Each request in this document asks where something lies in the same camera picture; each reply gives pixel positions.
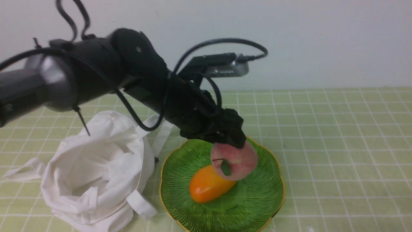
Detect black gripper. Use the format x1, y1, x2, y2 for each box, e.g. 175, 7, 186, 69
161, 75, 246, 149

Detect pink peach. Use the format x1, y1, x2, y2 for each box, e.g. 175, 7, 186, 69
210, 141, 258, 181

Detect white cloth bag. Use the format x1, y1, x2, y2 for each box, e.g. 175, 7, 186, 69
3, 111, 173, 232

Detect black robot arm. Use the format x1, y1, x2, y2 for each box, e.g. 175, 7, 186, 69
1, 28, 246, 148

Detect orange mango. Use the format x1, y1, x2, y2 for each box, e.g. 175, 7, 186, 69
189, 165, 237, 204

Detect green glass plate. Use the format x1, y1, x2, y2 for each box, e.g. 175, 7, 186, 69
159, 138, 286, 232

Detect green checkered tablecloth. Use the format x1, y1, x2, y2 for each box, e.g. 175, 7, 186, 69
0, 88, 412, 232

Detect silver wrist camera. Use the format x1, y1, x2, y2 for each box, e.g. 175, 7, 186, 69
179, 53, 249, 78

